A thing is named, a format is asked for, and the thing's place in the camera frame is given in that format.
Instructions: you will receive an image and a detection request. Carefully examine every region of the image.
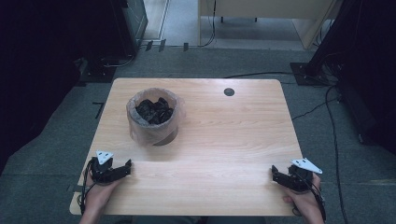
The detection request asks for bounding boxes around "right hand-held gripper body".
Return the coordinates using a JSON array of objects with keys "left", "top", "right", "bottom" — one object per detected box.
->
[{"left": 272, "top": 157, "right": 324, "bottom": 193}]

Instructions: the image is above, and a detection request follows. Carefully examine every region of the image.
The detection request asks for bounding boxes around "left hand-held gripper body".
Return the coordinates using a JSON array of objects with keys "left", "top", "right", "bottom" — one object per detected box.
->
[{"left": 89, "top": 150, "right": 132, "bottom": 187}]

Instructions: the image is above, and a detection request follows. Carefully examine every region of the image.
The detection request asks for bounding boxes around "person's left hand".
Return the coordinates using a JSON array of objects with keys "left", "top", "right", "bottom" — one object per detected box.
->
[{"left": 83, "top": 172, "right": 123, "bottom": 217}]

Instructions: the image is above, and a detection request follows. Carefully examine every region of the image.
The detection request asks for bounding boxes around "person's right hand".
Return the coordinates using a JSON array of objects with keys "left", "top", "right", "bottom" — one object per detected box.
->
[{"left": 281, "top": 173, "right": 323, "bottom": 219}]

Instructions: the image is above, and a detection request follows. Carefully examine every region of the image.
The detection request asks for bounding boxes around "brown plastic bin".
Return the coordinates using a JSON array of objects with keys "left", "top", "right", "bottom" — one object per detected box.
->
[{"left": 125, "top": 87, "right": 187, "bottom": 147}]

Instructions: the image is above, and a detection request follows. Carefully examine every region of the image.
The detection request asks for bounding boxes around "round brown waste bin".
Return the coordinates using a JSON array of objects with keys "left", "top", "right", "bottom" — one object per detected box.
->
[{"left": 126, "top": 88, "right": 181, "bottom": 147}]

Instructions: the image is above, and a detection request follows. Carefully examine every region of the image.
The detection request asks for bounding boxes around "crumpled black plastic bag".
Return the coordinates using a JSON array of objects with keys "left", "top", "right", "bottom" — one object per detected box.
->
[{"left": 134, "top": 96, "right": 175, "bottom": 126}]

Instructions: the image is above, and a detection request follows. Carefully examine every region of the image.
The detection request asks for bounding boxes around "dark curtain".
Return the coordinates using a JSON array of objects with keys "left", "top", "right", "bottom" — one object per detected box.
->
[
  {"left": 306, "top": 0, "right": 396, "bottom": 157},
  {"left": 0, "top": 0, "right": 132, "bottom": 175}
]

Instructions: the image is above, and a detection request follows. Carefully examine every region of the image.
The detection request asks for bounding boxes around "black computer tower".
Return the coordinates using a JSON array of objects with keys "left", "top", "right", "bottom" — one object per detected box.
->
[{"left": 106, "top": 0, "right": 149, "bottom": 58}]

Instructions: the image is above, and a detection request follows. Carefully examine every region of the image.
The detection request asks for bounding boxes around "beige wooden desk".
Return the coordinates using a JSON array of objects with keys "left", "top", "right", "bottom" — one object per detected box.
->
[{"left": 197, "top": 0, "right": 344, "bottom": 50}]

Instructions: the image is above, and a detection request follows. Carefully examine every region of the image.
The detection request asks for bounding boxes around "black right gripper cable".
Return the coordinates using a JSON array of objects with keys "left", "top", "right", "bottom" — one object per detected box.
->
[{"left": 292, "top": 173, "right": 328, "bottom": 222}]

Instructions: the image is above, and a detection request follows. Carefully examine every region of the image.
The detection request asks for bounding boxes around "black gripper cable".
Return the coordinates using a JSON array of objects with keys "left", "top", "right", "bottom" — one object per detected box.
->
[
  {"left": 292, "top": 173, "right": 328, "bottom": 222},
  {"left": 77, "top": 157, "right": 98, "bottom": 217}
]

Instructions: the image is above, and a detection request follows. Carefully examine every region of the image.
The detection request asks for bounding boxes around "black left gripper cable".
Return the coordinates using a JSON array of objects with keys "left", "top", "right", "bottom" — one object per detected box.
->
[{"left": 77, "top": 157, "right": 98, "bottom": 217}]

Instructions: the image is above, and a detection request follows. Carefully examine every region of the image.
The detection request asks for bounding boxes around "long black floor cable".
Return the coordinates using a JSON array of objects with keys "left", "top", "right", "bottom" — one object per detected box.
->
[{"left": 324, "top": 83, "right": 350, "bottom": 224}]

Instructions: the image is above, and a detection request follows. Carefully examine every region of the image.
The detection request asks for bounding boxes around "short black floor cable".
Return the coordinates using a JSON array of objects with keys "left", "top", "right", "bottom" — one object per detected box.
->
[{"left": 290, "top": 96, "right": 343, "bottom": 121}]

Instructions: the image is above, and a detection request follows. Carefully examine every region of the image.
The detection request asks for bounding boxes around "black stand base plate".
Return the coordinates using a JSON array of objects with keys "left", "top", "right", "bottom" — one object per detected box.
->
[
  {"left": 290, "top": 62, "right": 333, "bottom": 87},
  {"left": 78, "top": 57, "right": 119, "bottom": 84}
]

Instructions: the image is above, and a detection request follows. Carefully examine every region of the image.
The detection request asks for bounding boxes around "thin black floor cable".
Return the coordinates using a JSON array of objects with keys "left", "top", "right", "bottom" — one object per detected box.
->
[{"left": 223, "top": 71, "right": 312, "bottom": 79}]

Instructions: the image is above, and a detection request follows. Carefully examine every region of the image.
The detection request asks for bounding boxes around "black hanging desk cable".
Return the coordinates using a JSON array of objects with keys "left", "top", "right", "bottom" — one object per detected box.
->
[{"left": 199, "top": 0, "right": 218, "bottom": 49}]

